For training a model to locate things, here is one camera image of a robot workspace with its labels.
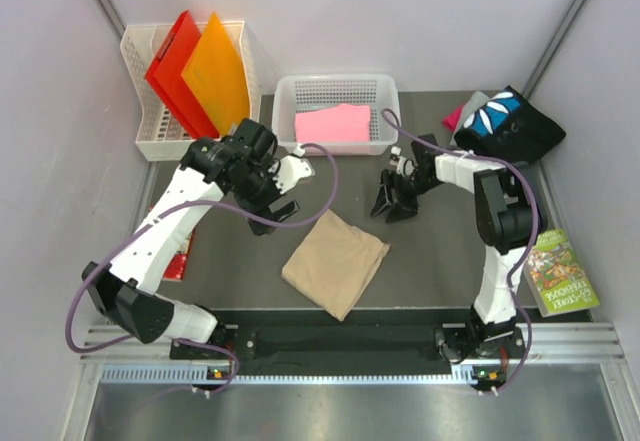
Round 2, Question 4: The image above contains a red clip file folder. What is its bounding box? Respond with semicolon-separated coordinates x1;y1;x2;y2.
145;10;219;139

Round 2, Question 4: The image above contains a pink t shirt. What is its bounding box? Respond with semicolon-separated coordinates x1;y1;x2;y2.
294;104;371;144

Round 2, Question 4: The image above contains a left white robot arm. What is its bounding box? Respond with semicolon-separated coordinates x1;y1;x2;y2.
83;119;314;358

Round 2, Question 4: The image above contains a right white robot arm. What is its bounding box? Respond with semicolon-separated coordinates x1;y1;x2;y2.
370;134;546;364

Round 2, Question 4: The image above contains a white file organizer rack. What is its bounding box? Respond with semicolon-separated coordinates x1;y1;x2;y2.
120;21;262;162

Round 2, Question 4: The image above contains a red illustrated book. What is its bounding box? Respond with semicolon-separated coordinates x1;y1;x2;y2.
162;231;194;282

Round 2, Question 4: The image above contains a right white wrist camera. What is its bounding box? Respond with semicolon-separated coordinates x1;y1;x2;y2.
389;146;415;177

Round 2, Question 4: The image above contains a white perforated plastic basket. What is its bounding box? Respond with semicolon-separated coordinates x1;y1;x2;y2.
271;73;400;156

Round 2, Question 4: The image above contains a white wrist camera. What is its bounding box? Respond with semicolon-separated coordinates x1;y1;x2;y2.
389;146;415;177
273;144;315;194

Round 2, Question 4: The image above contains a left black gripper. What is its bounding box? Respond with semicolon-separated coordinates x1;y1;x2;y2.
232;155;299;236

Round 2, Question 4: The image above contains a grey folded t shirt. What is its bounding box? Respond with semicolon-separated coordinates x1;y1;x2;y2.
449;91;490;146

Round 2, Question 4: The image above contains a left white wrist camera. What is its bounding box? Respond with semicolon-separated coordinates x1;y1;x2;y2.
273;144;315;194

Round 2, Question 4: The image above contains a green treehouse book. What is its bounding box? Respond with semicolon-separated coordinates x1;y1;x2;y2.
523;229;600;317

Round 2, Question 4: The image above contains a magenta folded t shirt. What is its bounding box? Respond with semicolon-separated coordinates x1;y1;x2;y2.
442;104;469;133

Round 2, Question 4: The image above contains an orange clip file folder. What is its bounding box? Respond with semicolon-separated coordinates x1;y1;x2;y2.
181;13;250;136

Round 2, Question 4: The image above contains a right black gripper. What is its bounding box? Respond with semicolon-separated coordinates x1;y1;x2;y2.
371;170;444;225

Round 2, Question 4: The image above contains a beige t shirt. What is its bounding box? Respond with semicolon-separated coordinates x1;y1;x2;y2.
281;210;390;322

